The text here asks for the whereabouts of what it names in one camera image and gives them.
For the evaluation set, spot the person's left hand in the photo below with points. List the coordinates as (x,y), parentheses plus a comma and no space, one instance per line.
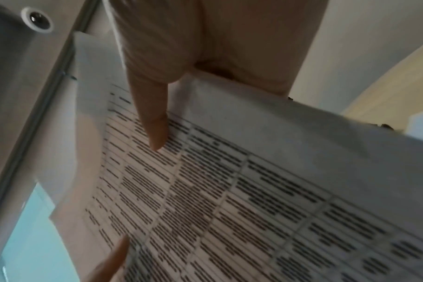
(110,264)

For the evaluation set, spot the person's right hand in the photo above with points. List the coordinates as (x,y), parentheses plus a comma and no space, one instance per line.
(215,33)

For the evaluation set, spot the sheaf of printed papers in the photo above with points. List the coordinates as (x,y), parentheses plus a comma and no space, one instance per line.
(267,179)

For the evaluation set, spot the round white fixture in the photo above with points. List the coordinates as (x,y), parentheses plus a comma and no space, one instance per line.
(37,18)

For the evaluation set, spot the grey roller blind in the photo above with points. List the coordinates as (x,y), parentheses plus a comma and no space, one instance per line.
(23,82)

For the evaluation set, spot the window with black frame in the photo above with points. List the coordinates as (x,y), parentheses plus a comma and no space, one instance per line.
(33,234)

